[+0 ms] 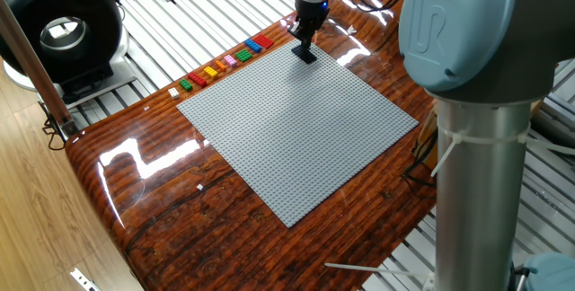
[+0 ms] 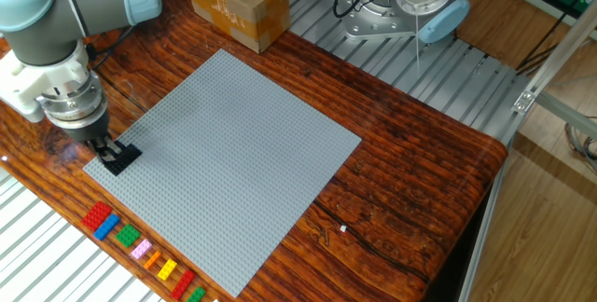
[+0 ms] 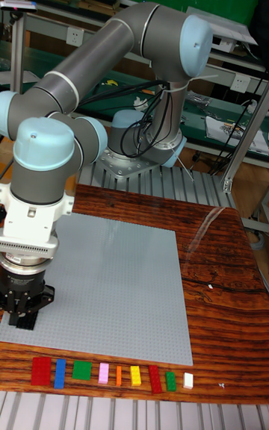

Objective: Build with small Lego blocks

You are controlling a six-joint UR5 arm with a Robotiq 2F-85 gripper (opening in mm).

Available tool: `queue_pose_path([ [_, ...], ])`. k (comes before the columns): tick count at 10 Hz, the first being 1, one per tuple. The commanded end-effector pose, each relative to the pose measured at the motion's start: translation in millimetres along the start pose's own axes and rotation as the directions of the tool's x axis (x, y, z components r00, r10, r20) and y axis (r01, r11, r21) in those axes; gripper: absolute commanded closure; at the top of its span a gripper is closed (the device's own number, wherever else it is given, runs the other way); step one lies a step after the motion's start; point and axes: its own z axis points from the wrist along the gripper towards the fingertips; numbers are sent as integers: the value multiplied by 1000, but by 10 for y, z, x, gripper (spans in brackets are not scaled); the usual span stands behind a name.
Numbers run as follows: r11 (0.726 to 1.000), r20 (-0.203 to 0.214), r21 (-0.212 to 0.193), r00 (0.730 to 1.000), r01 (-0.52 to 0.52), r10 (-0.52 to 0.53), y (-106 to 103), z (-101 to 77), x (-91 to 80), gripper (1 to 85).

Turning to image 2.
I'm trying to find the pink Lego brick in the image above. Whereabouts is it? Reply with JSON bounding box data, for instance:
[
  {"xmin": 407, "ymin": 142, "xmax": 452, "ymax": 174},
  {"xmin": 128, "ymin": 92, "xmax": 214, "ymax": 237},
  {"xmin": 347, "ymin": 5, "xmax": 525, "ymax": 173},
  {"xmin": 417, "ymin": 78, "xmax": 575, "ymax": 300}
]
[{"xmin": 130, "ymin": 238, "xmax": 154, "ymax": 261}]

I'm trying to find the yellow Lego brick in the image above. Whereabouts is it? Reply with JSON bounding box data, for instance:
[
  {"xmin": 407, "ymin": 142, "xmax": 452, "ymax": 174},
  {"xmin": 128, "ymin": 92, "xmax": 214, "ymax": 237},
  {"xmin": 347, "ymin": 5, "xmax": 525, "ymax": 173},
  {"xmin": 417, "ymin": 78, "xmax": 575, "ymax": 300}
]
[{"xmin": 156, "ymin": 258, "xmax": 179, "ymax": 281}]

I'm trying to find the green square Lego plate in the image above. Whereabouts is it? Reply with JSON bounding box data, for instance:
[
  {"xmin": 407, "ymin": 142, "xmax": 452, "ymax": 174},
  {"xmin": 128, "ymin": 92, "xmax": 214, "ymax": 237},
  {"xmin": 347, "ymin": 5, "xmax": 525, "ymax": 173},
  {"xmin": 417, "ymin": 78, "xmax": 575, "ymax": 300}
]
[{"xmin": 114, "ymin": 223, "xmax": 142, "ymax": 249}]

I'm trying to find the grey Lego baseplate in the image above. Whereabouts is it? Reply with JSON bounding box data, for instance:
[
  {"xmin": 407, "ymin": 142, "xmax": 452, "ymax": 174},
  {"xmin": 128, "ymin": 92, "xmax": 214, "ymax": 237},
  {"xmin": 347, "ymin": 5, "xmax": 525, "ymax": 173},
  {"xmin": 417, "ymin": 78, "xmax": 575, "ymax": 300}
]
[{"xmin": 82, "ymin": 48, "xmax": 363, "ymax": 298}]

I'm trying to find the black Lego plate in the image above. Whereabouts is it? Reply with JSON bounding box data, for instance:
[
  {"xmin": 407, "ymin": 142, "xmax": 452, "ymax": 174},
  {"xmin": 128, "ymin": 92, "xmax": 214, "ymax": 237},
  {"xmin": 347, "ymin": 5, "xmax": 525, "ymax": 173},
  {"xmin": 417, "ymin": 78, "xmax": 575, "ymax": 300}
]
[{"xmin": 101, "ymin": 140, "xmax": 143, "ymax": 177}]

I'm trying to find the thin orange Lego brick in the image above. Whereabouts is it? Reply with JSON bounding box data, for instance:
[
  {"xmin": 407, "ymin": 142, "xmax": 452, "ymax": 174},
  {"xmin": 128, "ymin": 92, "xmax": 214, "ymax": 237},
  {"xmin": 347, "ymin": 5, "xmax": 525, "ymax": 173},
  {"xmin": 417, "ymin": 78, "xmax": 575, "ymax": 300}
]
[{"xmin": 143, "ymin": 250, "xmax": 162, "ymax": 271}]

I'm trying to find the wide red Lego plate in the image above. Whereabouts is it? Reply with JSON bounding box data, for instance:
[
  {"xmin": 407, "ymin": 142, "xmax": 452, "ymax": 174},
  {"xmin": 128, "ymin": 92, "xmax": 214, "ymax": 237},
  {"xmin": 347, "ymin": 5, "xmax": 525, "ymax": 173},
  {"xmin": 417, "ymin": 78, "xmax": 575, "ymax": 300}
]
[{"xmin": 80, "ymin": 200, "xmax": 114, "ymax": 233}]

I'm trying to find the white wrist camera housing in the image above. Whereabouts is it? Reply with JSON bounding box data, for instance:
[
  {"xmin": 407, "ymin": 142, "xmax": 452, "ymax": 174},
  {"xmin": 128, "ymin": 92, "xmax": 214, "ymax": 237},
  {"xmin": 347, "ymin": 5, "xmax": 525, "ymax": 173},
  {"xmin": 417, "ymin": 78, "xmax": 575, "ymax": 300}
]
[{"xmin": 0, "ymin": 40, "xmax": 92, "ymax": 124}]

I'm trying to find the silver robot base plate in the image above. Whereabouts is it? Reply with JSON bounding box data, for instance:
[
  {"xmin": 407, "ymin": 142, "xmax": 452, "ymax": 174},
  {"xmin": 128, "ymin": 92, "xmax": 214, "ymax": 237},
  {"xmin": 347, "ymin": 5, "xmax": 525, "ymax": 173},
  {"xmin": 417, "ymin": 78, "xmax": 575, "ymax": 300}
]
[{"xmin": 342, "ymin": 0, "xmax": 421, "ymax": 40}]

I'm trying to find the silver corner bracket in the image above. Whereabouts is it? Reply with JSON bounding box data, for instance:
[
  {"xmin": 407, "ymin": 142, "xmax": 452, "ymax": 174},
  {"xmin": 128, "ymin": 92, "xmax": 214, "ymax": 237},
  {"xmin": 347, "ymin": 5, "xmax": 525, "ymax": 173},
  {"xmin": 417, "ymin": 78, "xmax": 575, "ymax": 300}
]
[{"xmin": 511, "ymin": 89, "xmax": 537, "ymax": 116}]

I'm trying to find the black gripper cable bundle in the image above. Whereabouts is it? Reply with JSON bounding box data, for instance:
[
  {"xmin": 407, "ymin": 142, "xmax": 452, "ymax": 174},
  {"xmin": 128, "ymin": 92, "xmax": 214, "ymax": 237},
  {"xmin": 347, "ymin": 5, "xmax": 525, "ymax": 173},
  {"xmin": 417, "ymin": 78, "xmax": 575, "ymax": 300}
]
[{"xmin": 85, "ymin": 24, "xmax": 137, "ymax": 71}]

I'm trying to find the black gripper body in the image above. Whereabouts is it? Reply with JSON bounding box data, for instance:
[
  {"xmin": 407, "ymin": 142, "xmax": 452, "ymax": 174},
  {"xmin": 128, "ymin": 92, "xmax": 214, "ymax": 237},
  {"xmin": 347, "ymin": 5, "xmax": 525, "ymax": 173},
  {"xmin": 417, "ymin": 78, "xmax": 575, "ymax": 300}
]
[{"xmin": 59, "ymin": 109, "xmax": 112, "ymax": 144}]

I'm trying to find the taped cardboard box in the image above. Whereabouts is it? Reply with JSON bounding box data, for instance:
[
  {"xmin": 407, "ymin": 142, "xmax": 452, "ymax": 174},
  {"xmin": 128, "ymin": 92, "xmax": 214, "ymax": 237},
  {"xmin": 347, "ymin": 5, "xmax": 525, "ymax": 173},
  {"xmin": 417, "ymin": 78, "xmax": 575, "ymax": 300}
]
[{"xmin": 183, "ymin": 0, "xmax": 291, "ymax": 55}]

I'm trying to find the grey cable coil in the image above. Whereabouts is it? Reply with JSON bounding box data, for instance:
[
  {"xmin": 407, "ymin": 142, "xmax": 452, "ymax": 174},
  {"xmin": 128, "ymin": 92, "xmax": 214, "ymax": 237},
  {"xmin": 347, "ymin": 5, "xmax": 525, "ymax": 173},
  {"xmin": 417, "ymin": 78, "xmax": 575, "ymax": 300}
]
[{"xmin": 563, "ymin": 115, "xmax": 597, "ymax": 175}]

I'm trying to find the grey aluminium frame beam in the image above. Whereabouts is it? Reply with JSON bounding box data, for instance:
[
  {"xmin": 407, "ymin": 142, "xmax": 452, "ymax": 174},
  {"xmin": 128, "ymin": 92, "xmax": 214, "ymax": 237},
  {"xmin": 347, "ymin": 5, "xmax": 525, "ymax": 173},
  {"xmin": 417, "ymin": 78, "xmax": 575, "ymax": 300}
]
[{"xmin": 535, "ymin": 91, "xmax": 597, "ymax": 141}]

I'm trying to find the black floor cable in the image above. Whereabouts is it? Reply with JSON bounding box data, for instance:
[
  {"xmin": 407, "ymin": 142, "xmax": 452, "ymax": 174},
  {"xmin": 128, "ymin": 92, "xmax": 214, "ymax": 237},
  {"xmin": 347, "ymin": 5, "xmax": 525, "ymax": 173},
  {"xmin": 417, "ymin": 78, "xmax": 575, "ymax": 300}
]
[{"xmin": 515, "ymin": 10, "xmax": 582, "ymax": 76}]

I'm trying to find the long red Lego plate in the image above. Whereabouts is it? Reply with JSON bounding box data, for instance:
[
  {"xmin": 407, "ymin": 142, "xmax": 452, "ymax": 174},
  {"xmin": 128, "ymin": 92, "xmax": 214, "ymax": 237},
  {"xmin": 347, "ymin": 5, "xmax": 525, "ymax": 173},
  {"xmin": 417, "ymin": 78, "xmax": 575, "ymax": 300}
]
[{"xmin": 169, "ymin": 269, "xmax": 197, "ymax": 301}]

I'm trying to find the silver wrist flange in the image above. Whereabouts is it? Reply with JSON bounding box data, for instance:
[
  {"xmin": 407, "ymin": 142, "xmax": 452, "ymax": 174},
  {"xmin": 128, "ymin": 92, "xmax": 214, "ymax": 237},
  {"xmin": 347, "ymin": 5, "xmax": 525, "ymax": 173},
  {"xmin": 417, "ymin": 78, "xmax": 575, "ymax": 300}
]
[{"xmin": 35, "ymin": 71, "xmax": 109, "ymax": 130}]

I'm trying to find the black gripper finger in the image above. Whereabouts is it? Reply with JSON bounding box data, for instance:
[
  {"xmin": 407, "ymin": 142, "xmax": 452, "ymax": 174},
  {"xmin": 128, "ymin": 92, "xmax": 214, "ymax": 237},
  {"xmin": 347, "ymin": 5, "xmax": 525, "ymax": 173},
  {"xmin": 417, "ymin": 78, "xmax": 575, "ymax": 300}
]
[
  {"xmin": 86, "ymin": 139, "xmax": 113, "ymax": 163},
  {"xmin": 102, "ymin": 134, "xmax": 126, "ymax": 163}
]

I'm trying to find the slanted metal frame beam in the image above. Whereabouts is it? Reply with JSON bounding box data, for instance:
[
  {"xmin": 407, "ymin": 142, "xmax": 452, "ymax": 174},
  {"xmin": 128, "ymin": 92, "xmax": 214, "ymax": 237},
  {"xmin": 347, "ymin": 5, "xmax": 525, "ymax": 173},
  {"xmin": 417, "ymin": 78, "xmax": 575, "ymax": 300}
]
[{"xmin": 511, "ymin": 0, "xmax": 597, "ymax": 116}]

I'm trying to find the blue Lego plate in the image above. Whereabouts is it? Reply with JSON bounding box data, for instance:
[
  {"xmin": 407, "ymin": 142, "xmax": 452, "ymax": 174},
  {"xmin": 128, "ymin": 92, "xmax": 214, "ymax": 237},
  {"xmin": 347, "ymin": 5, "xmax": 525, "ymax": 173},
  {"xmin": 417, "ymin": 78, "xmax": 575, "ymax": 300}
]
[{"xmin": 92, "ymin": 213, "xmax": 121, "ymax": 241}]

